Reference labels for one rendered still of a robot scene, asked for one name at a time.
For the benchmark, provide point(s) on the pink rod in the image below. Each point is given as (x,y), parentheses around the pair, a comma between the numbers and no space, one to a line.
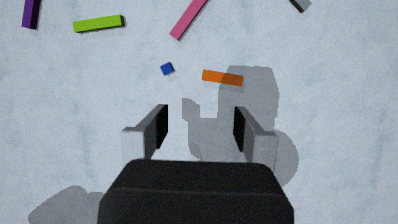
(187,18)

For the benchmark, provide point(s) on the small blue cube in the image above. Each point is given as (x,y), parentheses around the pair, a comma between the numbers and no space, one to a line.
(167,68)

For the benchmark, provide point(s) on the lime green rod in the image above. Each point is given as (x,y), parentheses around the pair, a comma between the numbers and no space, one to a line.
(100,23)

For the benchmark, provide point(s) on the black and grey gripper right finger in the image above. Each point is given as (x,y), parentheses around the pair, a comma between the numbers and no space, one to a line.
(258,146)

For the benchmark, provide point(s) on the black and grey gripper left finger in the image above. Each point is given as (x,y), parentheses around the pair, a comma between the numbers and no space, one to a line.
(141,141)

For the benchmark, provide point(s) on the purple rod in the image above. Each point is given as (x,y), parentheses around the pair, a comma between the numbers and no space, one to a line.
(30,14)

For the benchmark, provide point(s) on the orange rod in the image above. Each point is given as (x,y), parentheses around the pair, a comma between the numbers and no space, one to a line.
(220,77)

